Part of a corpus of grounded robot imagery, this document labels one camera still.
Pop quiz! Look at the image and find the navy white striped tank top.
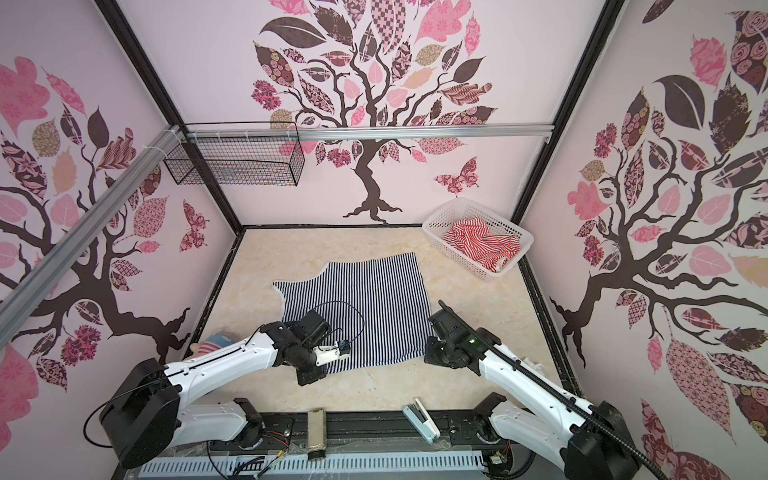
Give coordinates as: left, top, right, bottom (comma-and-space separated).
273, 252, 433, 375

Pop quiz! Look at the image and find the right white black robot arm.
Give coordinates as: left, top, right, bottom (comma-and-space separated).
424, 301, 641, 479

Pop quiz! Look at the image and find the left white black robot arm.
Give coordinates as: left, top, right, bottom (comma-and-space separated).
99, 310, 351, 469

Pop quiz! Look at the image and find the red white striped tank top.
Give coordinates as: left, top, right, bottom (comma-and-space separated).
443, 218, 521, 273

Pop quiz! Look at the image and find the white stapler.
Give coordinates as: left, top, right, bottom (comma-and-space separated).
402, 398, 441, 444

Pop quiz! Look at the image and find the grey rectangular block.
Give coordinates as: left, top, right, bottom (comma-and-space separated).
307, 409, 327, 461

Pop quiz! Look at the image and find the small white figurine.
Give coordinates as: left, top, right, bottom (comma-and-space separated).
520, 358, 544, 376

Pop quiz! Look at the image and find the plush doll striped hat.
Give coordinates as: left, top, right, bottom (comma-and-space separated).
190, 333, 237, 358

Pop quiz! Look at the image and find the white plastic laundry basket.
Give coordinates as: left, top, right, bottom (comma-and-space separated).
422, 198, 534, 281

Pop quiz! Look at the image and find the silver rear aluminium bar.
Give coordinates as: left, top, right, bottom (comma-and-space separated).
185, 123, 554, 141

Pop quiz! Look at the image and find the silver aluminium bar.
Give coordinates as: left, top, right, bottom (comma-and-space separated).
1, 125, 183, 345
185, 123, 554, 141

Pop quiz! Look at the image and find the silver left aluminium bar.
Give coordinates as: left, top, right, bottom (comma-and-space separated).
1, 125, 183, 345

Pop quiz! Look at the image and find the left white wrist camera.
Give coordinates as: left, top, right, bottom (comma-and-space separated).
313, 340, 351, 367

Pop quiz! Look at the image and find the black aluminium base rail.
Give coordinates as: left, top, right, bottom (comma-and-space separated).
128, 407, 613, 448

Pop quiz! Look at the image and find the white slotted cable duct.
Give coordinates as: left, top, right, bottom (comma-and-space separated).
137, 451, 484, 479

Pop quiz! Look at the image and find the black wire mesh basket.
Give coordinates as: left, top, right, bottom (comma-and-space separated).
164, 120, 305, 187

